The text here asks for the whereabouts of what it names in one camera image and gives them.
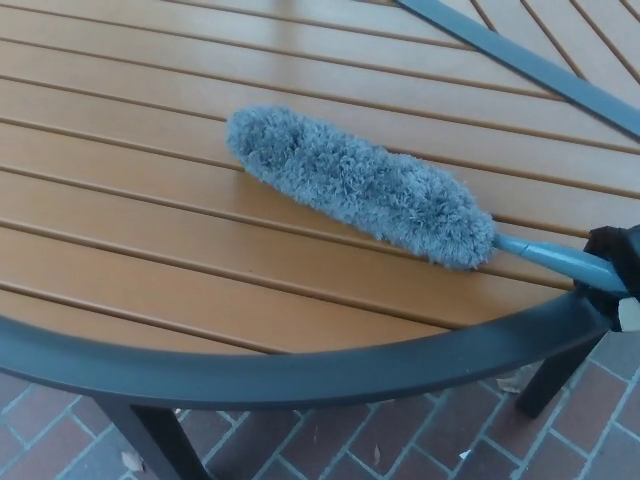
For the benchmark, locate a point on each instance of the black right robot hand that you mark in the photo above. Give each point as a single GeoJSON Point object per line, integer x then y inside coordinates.
{"type": "Point", "coordinates": [627, 250]}

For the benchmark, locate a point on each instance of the grey fluffy microfiber duster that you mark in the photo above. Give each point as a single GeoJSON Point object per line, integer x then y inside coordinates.
{"type": "Point", "coordinates": [350, 180]}

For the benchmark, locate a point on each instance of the small flat white scrap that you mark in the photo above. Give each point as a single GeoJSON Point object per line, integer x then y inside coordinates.
{"type": "Point", "coordinates": [465, 455]}

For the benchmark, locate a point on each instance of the round wooden slat table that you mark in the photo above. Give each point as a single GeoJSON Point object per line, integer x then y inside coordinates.
{"type": "Point", "coordinates": [300, 375]}

